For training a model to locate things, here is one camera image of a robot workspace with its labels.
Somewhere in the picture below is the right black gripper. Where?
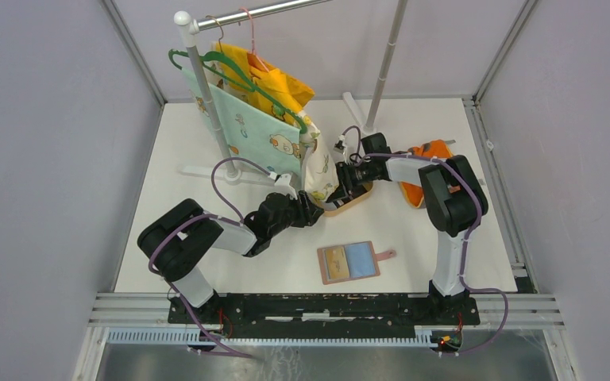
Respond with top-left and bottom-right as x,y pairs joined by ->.
326,160 -> 376,202

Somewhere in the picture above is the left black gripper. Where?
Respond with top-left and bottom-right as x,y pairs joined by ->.
268,190 -> 324,237

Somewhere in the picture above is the yellow oval tray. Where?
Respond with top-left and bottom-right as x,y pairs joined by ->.
322,183 -> 373,217

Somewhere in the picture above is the gold VIP credit card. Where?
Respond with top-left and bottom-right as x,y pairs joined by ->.
324,246 -> 350,281

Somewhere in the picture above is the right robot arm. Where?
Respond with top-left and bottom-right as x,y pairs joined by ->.
325,133 -> 488,324

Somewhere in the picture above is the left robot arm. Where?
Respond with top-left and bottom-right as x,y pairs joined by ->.
137,191 -> 324,324

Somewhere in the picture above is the cream printed garment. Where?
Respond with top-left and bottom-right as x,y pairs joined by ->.
297,111 -> 339,202

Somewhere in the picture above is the orange patterned cloth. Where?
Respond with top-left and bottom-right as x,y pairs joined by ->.
400,139 -> 456,210

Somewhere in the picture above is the light green printed garment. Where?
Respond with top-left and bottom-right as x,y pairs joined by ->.
204,69 -> 302,176

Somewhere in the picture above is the yellow garment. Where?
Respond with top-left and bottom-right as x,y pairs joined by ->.
211,42 -> 315,127

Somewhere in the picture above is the green clothes hanger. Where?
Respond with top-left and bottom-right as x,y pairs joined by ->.
167,48 -> 309,135

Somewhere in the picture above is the pink clothes hanger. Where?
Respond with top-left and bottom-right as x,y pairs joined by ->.
239,7 -> 270,72

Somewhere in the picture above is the white metal clothes rack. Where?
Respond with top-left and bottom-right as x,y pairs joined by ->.
173,0 -> 407,184

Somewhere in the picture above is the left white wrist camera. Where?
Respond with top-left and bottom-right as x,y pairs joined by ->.
273,173 -> 298,200

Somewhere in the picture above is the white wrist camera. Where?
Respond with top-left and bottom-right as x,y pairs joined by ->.
273,173 -> 298,200
334,134 -> 348,155

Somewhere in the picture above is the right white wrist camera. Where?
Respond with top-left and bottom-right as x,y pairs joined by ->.
334,134 -> 348,155

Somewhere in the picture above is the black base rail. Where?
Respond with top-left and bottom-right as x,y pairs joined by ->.
168,293 -> 481,339

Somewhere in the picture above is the white perforated cable tray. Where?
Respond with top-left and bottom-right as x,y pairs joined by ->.
106,326 -> 437,349

